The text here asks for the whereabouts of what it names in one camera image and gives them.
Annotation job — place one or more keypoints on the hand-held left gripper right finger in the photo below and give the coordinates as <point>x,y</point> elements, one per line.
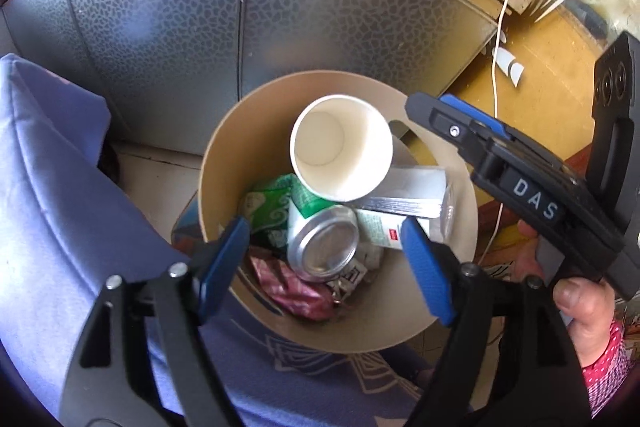
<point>425,267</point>

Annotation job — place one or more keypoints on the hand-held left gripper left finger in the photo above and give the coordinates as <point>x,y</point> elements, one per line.
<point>225,257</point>

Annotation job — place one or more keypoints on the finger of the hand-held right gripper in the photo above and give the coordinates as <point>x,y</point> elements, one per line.
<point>445,127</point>
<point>487,122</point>

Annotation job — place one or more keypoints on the white milk carton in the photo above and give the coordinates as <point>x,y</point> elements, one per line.
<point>415,187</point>

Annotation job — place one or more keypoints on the red wrapper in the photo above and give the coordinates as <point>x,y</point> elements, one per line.
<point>290,292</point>

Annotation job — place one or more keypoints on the crushed green drink can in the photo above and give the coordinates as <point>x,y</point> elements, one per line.
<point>322,242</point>

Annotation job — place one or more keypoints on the white paper cup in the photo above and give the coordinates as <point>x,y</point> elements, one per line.
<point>345,157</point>

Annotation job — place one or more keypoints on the beige round trash bin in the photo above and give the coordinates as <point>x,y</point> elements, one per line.
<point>240,132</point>

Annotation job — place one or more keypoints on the person's right forearm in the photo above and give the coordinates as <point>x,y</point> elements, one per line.
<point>607,372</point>

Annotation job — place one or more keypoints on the person's right hand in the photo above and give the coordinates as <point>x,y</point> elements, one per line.
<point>585,312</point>

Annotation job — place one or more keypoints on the blue patterned tablecloth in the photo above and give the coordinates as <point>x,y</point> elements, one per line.
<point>60,187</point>

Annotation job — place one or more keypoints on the blue grey kitchen cabinet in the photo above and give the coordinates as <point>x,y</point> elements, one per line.
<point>200,17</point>

